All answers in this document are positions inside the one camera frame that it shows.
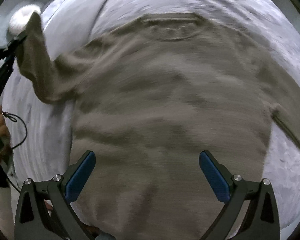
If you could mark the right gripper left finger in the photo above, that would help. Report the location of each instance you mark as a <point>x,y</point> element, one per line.
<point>44,210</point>

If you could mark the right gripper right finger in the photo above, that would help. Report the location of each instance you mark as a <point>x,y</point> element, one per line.
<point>261,220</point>

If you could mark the olive green knit sweater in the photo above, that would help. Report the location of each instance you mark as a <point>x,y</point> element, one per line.
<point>150,96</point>

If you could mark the white round pillow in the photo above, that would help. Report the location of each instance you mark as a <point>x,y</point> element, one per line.
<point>18,19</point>

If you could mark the grey bed cover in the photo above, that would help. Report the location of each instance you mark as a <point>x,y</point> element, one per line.
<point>68,25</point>

